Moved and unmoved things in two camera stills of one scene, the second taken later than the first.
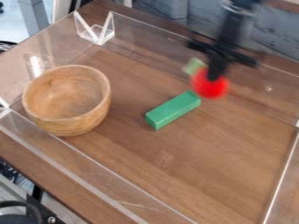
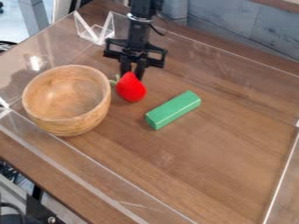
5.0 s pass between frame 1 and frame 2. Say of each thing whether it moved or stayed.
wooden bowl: stayed
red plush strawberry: moved
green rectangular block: stayed
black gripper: moved
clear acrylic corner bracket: stayed
